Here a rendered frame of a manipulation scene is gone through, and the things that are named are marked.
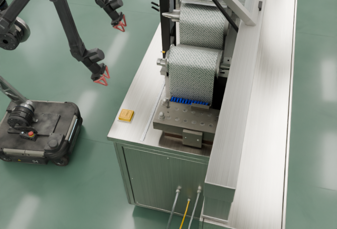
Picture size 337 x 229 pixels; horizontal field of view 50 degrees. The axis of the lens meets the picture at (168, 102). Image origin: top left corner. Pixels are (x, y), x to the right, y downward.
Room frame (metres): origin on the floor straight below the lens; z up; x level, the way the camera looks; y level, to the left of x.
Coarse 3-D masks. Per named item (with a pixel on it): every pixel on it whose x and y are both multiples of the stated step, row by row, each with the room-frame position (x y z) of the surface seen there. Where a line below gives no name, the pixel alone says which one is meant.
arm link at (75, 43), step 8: (56, 0) 1.43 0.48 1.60; (64, 0) 1.47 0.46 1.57; (56, 8) 1.47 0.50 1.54; (64, 8) 1.46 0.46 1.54; (64, 16) 1.46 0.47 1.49; (64, 24) 1.46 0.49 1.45; (72, 24) 1.47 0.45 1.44; (72, 32) 1.46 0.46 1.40; (72, 40) 1.46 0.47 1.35; (80, 40) 1.49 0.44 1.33; (72, 48) 1.45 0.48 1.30; (80, 48) 1.46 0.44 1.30; (72, 56) 1.46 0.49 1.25
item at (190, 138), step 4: (184, 132) 1.10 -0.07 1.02; (188, 132) 1.09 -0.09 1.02; (192, 132) 1.09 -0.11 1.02; (196, 132) 1.09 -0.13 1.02; (200, 132) 1.09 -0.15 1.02; (184, 136) 1.10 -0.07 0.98; (188, 136) 1.09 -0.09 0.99; (192, 136) 1.08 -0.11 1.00; (196, 136) 1.08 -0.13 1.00; (200, 136) 1.07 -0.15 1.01; (184, 140) 1.10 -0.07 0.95; (188, 140) 1.09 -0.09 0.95; (192, 140) 1.08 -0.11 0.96; (196, 140) 1.08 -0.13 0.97; (200, 140) 1.07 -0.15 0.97; (188, 144) 1.09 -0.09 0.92; (192, 144) 1.08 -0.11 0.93; (196, 144) 1.08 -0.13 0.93; (200, 144) 1.07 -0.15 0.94
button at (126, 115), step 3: (123, 111) 1.34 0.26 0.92; (126, 111) 1.33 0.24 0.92; (129, 111) 1.33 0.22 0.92; (132, 111) 1.33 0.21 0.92; (120, 114) 1.31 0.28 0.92; (123, 114) 1.31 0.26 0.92; (126, 114) 1.31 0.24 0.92; (129, 114) 1.31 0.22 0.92; (132, 114) 1.32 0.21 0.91; (120, 117) 1.29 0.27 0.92; (123, 117) 1.29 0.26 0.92; (126, 117) 1.29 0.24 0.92; (129, 117) 1.29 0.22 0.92; (123, 120) 1.29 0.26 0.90; (126, 120) 1.28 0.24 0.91; (129, 120) 1.28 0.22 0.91
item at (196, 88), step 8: (176, 80) 1.33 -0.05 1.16; (184, 80) 1.32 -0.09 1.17; (192, 80) 1.31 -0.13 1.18; (200, 80) 1.29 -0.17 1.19; (208, 80) 1.28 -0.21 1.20; (176, 88) 1.33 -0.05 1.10; (184, 88) 1.32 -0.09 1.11; (192, 88) 1.30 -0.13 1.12; (200, 88) 1.29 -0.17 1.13; (208, 88) 1.28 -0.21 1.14; (176, 96) 1.33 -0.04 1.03; (184, 96) 1.32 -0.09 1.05; (192, 96) 1.30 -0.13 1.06; (200, 96) 1.29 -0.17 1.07; (208, 96) 1.28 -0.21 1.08
